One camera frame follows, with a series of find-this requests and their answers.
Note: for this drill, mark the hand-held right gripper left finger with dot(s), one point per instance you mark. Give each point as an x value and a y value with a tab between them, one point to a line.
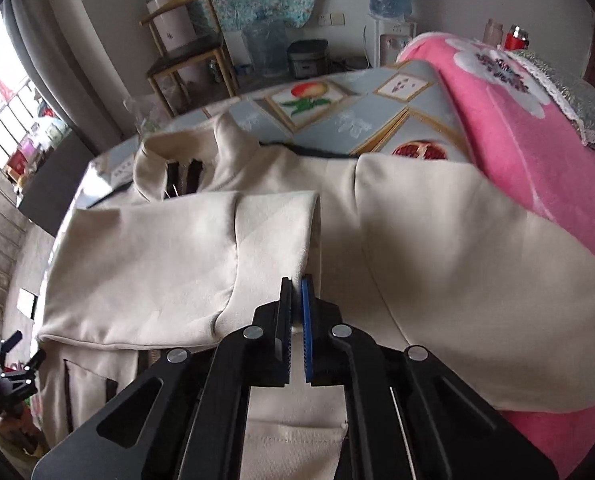
287	310

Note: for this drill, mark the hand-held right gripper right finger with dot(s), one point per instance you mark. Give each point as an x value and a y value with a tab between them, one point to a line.
306	310

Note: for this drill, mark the cream zip jacket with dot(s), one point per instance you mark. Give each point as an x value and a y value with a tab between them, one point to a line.
427	240

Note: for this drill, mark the fruit print tablecloth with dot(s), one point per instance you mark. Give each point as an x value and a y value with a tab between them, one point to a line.
357	110

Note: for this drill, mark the clear plastic bag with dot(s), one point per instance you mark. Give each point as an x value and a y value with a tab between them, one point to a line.
140	110

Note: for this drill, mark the grey rice cooker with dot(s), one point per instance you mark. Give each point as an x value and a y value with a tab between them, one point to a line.
307	60

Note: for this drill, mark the empty clear water jug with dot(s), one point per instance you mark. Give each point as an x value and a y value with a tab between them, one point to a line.
265	50

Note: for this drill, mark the dark cabinet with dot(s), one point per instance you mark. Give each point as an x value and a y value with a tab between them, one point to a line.
57	180

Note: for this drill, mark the pink floral blanket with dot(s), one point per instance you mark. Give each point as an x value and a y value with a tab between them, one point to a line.
502	125

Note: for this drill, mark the wooden chair with dark seat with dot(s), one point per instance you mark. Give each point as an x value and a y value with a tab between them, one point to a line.
187	52

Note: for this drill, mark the white water dispenser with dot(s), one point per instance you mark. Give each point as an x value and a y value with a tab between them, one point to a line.
392	42

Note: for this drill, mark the black clamp stand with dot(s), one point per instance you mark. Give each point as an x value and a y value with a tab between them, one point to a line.
12	382

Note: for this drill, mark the white cylinder box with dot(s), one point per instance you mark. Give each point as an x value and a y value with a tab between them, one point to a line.
172	22

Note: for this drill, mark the grey curtain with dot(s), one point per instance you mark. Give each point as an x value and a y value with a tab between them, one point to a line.
67	50

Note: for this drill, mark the red bottle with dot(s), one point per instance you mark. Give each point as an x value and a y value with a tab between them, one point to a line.
517	39

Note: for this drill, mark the silver quilted cloth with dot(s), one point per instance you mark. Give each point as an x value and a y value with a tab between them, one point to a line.
577	95

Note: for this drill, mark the white wall socket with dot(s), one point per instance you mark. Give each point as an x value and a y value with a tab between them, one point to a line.
332	19

